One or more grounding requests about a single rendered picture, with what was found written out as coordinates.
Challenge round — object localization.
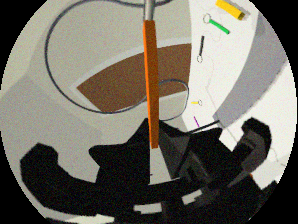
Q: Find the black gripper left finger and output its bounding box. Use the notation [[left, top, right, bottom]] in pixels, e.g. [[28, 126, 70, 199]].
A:
[[88, 119, 150, 184]]

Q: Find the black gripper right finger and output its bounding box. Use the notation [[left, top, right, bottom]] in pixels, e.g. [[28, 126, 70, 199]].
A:
[[158, 120, 222, 180]]

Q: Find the orange handle with grey loop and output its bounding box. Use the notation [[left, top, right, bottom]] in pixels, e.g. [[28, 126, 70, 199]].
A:
[[141, 0, 158, 149]]

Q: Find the small white ring with green handle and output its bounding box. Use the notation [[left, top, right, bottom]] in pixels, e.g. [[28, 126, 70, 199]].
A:
[[202, 14, 230, 35]]

